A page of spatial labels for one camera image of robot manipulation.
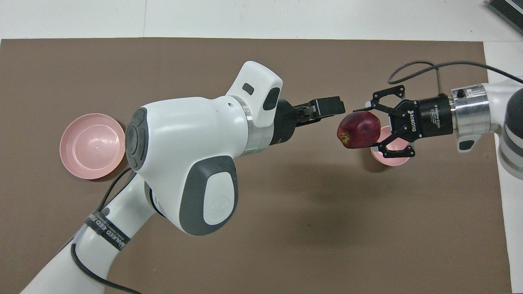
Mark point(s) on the pink plate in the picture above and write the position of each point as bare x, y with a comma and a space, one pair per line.
92, 147

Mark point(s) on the dark ribbed panel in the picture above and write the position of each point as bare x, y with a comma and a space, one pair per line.
510, 8

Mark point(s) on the pink bowl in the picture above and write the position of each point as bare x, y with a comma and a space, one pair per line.
392, 162

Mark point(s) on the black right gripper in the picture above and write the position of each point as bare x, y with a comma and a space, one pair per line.
429, 118

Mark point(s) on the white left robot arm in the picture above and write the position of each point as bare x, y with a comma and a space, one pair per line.
184, 143

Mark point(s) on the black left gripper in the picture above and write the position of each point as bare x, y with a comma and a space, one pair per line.
286, 120

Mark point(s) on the dark red apple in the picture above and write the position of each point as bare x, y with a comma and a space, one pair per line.
359, 130

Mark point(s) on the brown table mat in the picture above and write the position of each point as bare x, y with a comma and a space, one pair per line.
286, 245

